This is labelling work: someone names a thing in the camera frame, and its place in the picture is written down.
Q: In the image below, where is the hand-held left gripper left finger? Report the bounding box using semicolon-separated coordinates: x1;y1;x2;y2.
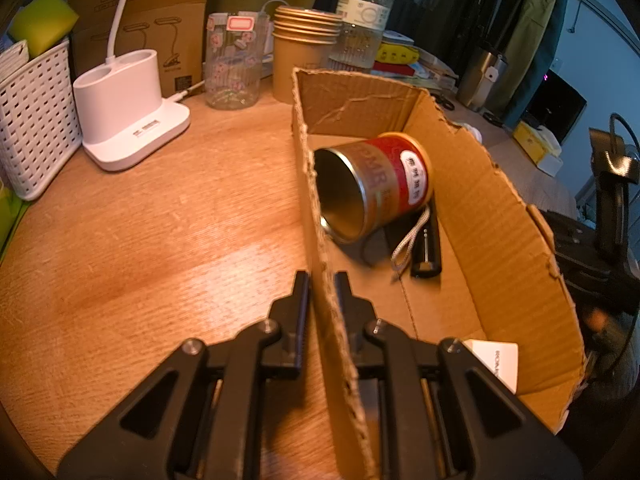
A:
57;270;311;480

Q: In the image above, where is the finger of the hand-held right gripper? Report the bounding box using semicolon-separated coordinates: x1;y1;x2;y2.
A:
542;210;621;306

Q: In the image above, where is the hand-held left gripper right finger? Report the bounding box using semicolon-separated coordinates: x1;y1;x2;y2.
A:
334;270;583;480

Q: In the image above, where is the black pen tool with lanyard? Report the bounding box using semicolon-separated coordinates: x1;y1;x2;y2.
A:
390;200;443;278

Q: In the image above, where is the red and gold tin can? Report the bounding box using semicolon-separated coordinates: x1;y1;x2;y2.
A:
314;131;433;245

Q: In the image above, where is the yellow and white tissue box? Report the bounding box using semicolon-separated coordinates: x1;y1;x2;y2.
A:
512;121;563;177

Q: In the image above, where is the black monitor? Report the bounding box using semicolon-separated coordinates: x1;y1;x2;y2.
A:
520;72;588;146

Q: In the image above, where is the white paper card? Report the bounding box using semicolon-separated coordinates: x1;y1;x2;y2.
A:
462;339;520;395

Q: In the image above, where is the narrow yellow curtain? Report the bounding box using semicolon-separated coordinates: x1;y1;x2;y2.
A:
495;0;566;126

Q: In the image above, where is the red book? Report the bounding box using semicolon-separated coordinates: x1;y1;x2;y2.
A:
372;60;416;77

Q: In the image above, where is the stack of brown paper cups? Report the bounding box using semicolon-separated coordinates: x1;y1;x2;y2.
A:
271;6;343;105

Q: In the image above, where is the clear glass with stickers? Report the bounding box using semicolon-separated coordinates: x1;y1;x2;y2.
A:
204;11;262;111

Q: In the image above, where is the white desk lamp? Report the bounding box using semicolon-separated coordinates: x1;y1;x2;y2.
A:
73;0;192;172

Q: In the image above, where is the clear plastic water bottle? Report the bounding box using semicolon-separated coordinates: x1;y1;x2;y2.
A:
330;0;398;72

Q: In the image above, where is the white woven plastic basket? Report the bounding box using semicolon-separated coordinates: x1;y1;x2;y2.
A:
0;37;83;202

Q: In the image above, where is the brown cardboard lamp box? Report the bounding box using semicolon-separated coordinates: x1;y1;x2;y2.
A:
66;0;218;106

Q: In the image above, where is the yellow green sponge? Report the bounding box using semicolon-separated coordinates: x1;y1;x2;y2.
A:
7;0;80;58

